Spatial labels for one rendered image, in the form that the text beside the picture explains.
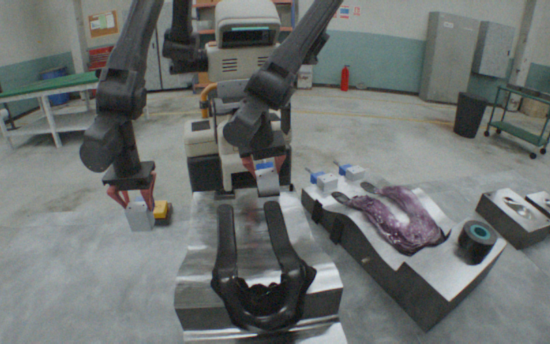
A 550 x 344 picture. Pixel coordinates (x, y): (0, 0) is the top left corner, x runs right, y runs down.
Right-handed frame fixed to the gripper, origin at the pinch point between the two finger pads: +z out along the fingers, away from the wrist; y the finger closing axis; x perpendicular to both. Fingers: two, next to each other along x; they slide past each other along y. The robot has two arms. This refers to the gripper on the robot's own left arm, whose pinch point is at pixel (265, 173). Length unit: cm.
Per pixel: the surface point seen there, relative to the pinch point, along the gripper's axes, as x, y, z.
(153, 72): 541, -196, 100
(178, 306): -35.5, -17.4, -7.3
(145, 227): -15.4, -27.5, -4.3
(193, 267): -27.1, -15.9, -4.8
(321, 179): 2.5, 14.4, 8.1
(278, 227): -14.4, 0.2, 3.7
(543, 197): -21, 94, 18
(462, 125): 212, 305, 155
